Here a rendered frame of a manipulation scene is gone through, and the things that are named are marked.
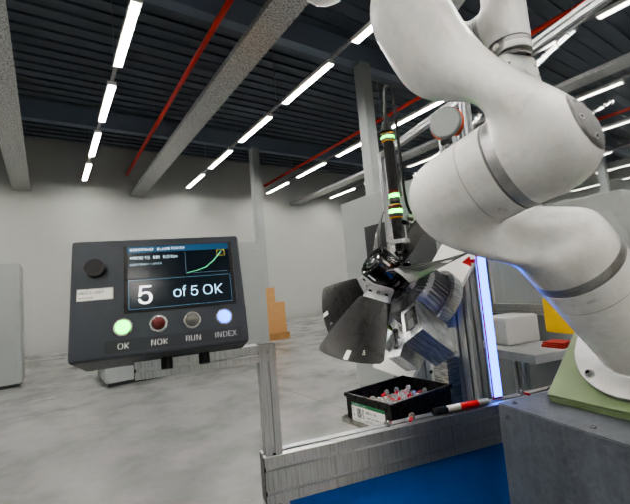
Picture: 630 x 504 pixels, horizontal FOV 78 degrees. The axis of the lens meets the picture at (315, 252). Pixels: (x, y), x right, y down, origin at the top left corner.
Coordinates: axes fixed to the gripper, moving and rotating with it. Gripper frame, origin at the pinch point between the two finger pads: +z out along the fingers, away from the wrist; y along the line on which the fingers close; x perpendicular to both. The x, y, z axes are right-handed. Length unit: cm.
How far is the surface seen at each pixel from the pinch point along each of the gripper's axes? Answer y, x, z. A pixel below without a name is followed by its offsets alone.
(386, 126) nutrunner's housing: -1, 49, -22
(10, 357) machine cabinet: -324, 688, 96
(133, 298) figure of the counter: -74, 8, 27
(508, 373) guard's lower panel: 70, 85, 74
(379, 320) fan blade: -10, 51, 40
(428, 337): -1, 38, 45
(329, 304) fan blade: -13, 86, 35
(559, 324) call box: 21.5, 15.3, 42.4
